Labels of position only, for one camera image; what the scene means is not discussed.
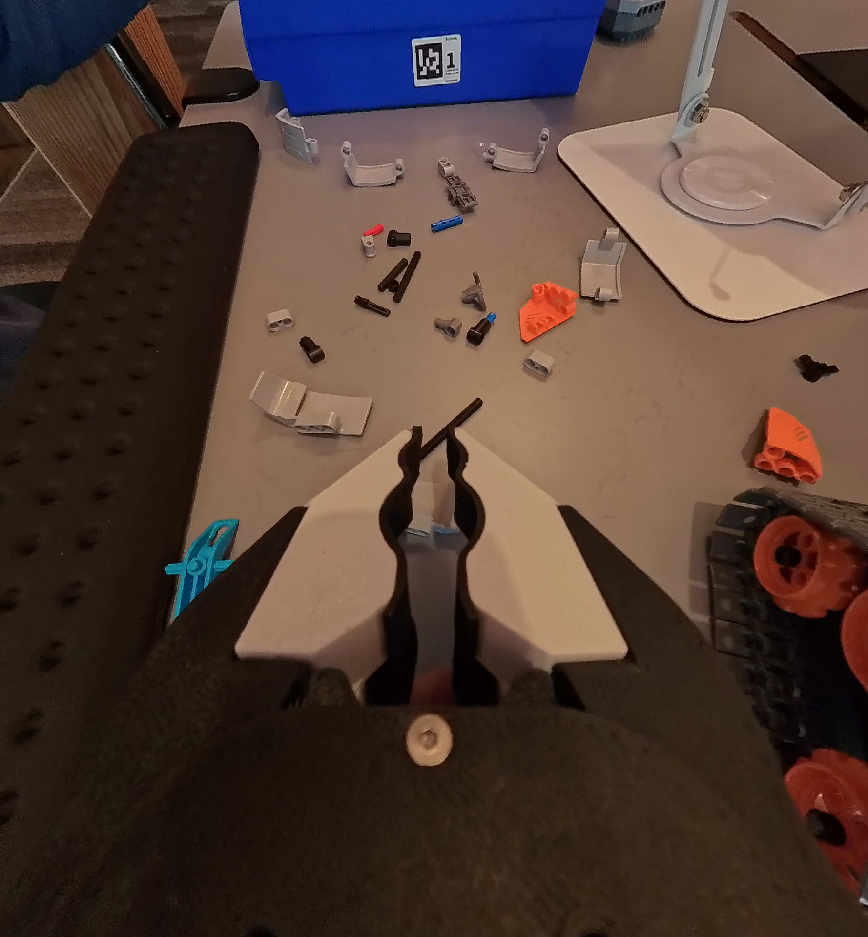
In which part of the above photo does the large grey curved panel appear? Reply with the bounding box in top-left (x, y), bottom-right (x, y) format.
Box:
top-left (248, 369), bottom-right (374, 439)

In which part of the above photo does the grey panel with lugs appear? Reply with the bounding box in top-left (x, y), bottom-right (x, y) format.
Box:
top-left (578, 227), bottom-right (628, 303)

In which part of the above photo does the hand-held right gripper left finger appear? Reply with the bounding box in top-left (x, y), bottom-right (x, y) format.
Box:
top-left (233, 427), bottom-right (423, 701)

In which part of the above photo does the grey orange tracked toy robot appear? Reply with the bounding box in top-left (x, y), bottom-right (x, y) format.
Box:
top-left (703, 483), bottom-right (868, 917)

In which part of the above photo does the wooden cabinet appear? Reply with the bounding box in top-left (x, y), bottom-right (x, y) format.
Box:
top-left (0, 7), bottom-right (187, 217)

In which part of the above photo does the small pale building piece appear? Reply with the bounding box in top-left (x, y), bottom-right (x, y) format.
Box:
top-left (405, 483), bottom-right (457, 537)

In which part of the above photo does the small black pad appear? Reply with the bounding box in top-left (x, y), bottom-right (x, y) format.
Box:
top-left (181, 66), bottom-right (261, 105)

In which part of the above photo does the blue bin with printed tag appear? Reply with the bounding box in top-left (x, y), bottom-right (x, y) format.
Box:
top-left (237, 0), bottom-right (608, 118)

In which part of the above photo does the orange flat panel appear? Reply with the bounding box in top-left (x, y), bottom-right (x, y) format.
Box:
top-left (517, 281), bottom-right (579, 344)

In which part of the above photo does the blue brick separator tool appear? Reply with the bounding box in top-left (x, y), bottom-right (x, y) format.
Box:
top-left (165, 517), bottom-right (242, 625)

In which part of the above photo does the orange wedge piece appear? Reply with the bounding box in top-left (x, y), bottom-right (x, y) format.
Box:
top-left (752, 407), bottom-right (825, 487)

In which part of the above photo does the long black axle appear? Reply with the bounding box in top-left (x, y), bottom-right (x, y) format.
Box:
top-left (419, 397), bottom-right (485, 452)

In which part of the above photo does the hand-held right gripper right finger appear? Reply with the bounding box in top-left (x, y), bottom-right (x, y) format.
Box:
top-left (443, 427), bottom-right (630, 705)

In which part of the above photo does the dark grey beam piece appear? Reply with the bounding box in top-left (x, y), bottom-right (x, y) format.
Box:
top-left (437, 155), bottom-right (480, 215)

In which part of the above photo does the grey toy motor block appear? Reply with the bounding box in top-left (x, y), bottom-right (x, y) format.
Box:
top-left (596, 0), bottom-right (668, 40)

